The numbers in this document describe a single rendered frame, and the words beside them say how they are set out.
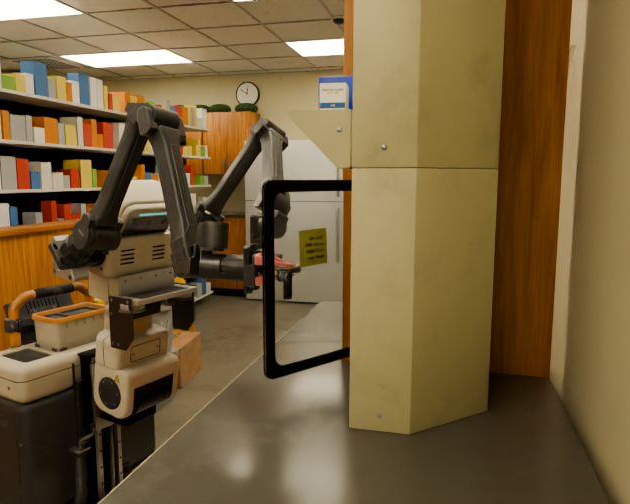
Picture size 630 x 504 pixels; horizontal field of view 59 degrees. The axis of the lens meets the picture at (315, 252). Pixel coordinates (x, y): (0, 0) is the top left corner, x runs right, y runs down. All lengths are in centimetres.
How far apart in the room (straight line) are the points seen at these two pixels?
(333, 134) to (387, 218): 17
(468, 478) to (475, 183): 50
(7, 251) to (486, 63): 254
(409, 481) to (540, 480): 20
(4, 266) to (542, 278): 250
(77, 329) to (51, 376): 19
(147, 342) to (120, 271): 26
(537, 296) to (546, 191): 24
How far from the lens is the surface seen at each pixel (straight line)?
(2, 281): 310
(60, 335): 206
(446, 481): 92
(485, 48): 108
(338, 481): 90
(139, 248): 180
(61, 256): 168
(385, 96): 96
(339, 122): 97
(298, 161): 606
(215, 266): 121
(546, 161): 133
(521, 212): 133
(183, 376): 389
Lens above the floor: 139
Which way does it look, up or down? 8 degrees down
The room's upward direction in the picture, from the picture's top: straight up
